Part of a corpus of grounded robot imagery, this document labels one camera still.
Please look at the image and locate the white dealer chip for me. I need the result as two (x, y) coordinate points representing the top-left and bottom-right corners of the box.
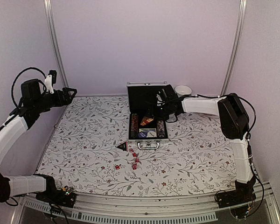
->
(147, 131), (157, 138)

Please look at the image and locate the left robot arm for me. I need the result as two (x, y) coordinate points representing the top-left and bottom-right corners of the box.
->
(0, 79), (77, 208)

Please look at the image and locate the white bowl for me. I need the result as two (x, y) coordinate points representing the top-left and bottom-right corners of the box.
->
(175, 85), (192, 97)

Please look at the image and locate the front aluminium rail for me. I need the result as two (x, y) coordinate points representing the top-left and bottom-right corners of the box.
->
(11, 182), (280, 224)

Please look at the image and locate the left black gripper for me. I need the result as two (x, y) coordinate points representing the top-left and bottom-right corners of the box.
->
(34, 87), (77, 113)

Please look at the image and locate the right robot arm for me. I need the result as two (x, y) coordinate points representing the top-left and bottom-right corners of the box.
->
(148, 85), (256, 203)

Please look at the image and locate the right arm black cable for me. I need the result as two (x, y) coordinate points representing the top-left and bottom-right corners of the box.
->
(196, 94), (265, 217)

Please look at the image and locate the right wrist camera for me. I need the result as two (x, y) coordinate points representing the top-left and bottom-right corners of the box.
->
(156, 89), (168, 104)

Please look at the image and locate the floral table cloth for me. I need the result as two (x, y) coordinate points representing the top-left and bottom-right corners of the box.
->
(37, 96), (236, 197)

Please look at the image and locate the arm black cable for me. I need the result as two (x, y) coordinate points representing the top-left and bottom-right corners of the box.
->
(196, 94), (265, 217)
(11, 67), (48, 108)

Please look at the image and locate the aluminium poker case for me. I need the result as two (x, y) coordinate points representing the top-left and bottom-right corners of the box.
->
(126, 81), (168, 150)

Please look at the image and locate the left poker chip row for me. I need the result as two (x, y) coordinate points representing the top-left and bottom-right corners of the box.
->
(130, 113), (139, 139)

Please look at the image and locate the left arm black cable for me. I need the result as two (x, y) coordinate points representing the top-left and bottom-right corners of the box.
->
(11, 67), (48, 108)

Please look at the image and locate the red playing card deck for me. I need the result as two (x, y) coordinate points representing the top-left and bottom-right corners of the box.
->
(140, 114), (154, 126)

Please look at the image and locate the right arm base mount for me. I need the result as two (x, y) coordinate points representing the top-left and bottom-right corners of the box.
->
(214, 187), (256, 208)

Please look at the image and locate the aluminium frame post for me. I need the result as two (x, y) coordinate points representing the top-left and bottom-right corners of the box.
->
(43, 0), (69, 87)
(220, 0), (247, 95)

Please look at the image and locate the right poker chip row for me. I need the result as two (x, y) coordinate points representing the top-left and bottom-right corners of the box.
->
(157, 120), (166, 138)

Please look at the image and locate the left aluminium frame post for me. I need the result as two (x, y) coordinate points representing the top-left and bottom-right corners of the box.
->
(43, 0), (69, 87)

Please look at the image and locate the triangular all in button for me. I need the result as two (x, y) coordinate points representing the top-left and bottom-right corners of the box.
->
(116, 141), (128, 151)

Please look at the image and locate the right aluminium frame post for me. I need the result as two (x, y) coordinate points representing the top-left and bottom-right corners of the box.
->
(220, 0), (247, 95)

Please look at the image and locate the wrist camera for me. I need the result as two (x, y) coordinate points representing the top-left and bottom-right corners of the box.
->
(44, 70), (57, 94)
(156, 89), (168, 104)

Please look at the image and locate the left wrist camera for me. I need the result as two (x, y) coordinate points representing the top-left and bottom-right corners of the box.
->
(44, 70), (57, 94)

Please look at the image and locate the blue small blind chip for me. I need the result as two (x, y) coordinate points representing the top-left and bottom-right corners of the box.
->
(138, 132), (147, 138)

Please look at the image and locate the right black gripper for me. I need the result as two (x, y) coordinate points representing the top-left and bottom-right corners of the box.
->
(146, 102), (172, 121)

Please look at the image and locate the poker chip row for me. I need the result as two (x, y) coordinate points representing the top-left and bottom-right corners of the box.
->
(157, 120), (166, 138)
(130, 113), (139, 139)

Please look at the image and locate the blue playing card deck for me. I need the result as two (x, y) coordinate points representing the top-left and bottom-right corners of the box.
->
(139, 128), (156, 133)

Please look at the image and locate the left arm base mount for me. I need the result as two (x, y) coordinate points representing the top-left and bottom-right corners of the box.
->
(35, 185), (77, 208)

